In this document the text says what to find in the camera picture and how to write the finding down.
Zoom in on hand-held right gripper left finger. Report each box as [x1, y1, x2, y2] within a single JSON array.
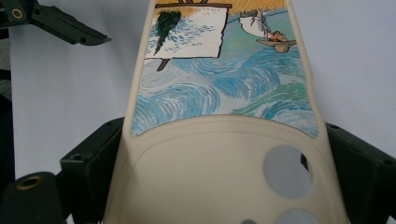
[[59, 117, 125, 224]]

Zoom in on beige painted phone case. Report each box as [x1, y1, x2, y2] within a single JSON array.
[[102, 0, 351, 224]]

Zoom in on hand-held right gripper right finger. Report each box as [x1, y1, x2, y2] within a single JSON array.
[[325, 122, 396, 224]]

